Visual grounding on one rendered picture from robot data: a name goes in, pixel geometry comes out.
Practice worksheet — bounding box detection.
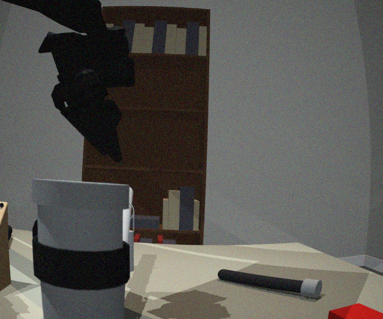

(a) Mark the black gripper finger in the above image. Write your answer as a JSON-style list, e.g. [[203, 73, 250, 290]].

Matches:
[[61, 89, 110, 155], [103, 113, 123, 163]]

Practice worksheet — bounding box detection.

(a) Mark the black band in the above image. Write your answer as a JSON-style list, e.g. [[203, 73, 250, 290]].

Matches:
[[32, 220, 130, 290]]

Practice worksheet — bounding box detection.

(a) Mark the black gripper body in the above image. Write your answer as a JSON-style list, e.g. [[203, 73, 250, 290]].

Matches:
[[51, 55, 122, 121]]

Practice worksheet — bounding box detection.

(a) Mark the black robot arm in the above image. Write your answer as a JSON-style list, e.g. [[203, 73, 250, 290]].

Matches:
[[2, 0, 135, 88]]

